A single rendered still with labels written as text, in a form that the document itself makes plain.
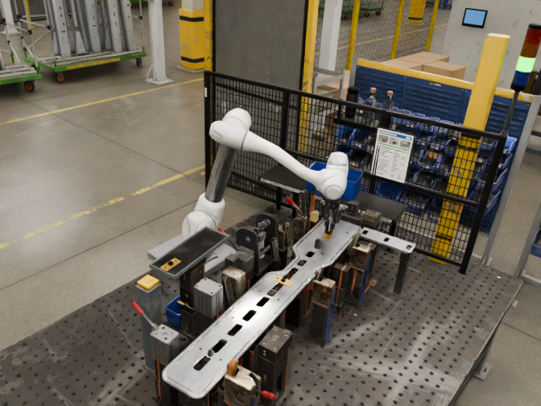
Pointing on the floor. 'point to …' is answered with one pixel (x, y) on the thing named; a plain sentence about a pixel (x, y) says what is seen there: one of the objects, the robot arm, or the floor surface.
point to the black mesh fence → (357, 151)
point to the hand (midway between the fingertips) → (329, 227)
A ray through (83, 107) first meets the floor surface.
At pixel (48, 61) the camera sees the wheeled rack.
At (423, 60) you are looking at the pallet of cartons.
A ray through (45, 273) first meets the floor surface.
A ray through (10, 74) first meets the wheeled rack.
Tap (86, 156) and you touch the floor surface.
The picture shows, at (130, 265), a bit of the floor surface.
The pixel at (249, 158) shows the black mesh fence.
